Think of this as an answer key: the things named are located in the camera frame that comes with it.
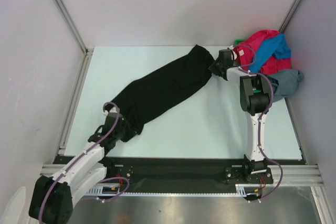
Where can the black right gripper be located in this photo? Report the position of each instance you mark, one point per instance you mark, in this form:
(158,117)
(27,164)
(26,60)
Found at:
(212,68)

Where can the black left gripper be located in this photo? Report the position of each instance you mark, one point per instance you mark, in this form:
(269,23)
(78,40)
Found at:
(132,131)

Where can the black t shirt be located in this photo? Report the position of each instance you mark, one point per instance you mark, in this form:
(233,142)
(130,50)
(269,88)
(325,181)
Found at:
(145,99)

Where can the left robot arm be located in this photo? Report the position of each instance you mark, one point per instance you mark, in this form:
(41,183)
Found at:
(55,197)

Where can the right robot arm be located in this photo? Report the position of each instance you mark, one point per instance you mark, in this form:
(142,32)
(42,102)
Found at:
(256,98)

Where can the pink t shirt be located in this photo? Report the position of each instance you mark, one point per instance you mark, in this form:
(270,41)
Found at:
(245,53)

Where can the green plastic bin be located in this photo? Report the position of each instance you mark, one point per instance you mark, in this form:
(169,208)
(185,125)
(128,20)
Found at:
(238,41)

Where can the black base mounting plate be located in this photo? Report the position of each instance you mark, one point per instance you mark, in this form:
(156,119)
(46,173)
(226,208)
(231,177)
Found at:
(209,175)

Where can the blue t shirt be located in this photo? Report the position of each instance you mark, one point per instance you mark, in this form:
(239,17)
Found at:
(273,55)

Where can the grey t shirt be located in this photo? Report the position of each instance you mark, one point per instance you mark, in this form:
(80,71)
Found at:
(285,83)

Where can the right aluminium corner post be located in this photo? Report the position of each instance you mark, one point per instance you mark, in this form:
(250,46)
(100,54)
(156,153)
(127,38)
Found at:
(296,2)

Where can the aluminium corner post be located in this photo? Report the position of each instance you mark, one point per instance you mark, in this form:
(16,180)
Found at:
(71,25)
(296,2)

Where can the white slotted cable duct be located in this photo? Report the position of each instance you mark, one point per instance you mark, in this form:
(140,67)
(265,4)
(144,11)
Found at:
(106,192)

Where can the aluminium frame rail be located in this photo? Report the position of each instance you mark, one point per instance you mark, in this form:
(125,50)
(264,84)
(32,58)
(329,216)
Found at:
(293,175)

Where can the left aluminium corner post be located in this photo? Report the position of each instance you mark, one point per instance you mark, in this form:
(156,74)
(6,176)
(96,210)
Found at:
(71,25)

